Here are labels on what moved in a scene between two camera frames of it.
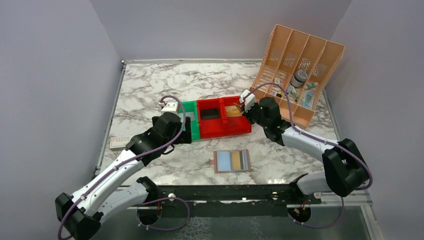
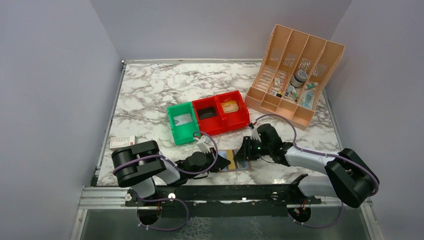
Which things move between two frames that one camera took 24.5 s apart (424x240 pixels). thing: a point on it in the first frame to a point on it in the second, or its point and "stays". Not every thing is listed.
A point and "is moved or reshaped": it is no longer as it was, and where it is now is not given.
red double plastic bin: [212, 120] is moved or reshaped
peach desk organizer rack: [295, 69] stays
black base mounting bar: [195, 200] stays
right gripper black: [246, 114] to [245, 151]
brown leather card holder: [230, 161] stays
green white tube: [311, 85] stays
